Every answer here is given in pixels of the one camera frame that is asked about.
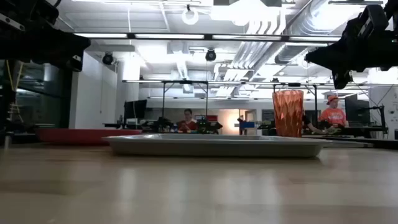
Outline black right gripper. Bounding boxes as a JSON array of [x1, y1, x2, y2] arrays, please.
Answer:
[[306, 29, 398, 90]]

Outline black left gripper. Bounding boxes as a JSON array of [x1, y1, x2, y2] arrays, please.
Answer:
[[0, 30, 91, 73]]

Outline orange faceted plastic cup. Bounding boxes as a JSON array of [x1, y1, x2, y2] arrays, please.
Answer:
[[272, 90, 305, 138]]

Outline gray plastic tray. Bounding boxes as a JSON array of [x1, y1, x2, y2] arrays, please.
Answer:
[[102, 133, 327, 158]]

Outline black computer monitor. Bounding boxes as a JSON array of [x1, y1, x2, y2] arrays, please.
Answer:
[[123, 99, 148, 120], [344, 93, 371, 124]]

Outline person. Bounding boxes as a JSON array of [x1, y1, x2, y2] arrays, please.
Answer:
[[318, 94, 348, 128], [176, 108, 198, 133], [302, 110, 330, 135]]

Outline long linear ceiling light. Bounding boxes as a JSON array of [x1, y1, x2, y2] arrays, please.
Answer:
[[73, 32, 341, 43]]

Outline silver ventilation duct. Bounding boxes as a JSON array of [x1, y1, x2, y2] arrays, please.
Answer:
[[274, 0, 368, 65]]

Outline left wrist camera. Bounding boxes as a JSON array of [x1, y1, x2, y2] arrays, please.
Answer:
[[0, 0, 60, 32]]

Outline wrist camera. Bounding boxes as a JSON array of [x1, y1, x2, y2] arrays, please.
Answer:
[[0, 0, 60, 32], [357, 3, 390, 40]]

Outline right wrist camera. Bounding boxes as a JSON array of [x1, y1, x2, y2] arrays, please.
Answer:
[[357, 3, 390, 40]]

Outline black aluminium table frame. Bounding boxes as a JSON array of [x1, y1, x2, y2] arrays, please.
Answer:
[[0, 123, 398, 150]]

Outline white ring ceiling lamp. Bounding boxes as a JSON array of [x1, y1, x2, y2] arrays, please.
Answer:
[[181, 4, 200, 26]]

